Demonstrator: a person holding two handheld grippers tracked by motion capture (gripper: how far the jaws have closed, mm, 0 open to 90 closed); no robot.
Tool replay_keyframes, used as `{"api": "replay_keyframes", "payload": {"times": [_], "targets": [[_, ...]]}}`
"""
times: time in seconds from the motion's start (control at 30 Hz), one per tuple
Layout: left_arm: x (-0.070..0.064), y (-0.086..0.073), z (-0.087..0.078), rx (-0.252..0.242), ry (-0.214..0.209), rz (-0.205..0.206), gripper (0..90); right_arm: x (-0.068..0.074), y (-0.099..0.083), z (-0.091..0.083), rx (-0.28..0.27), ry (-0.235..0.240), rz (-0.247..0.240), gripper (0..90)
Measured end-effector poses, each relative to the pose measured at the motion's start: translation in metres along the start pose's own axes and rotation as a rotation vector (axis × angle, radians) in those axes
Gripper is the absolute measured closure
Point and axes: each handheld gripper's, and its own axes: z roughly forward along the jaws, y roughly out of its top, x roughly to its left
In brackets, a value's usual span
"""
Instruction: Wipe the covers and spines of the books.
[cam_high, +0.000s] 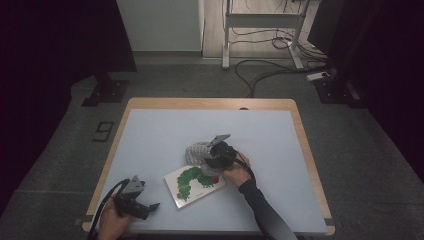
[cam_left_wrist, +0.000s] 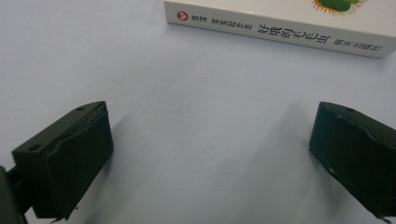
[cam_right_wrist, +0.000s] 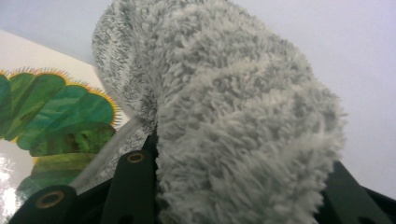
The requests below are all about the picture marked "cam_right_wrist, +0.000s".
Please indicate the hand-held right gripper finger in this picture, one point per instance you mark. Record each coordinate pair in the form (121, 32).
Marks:
(152, 143)

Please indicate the grey fluffy cloth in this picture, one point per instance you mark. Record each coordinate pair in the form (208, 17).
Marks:
(233, 124)

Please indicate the caterpillar picture board book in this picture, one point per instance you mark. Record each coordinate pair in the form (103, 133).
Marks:
(56, 115)

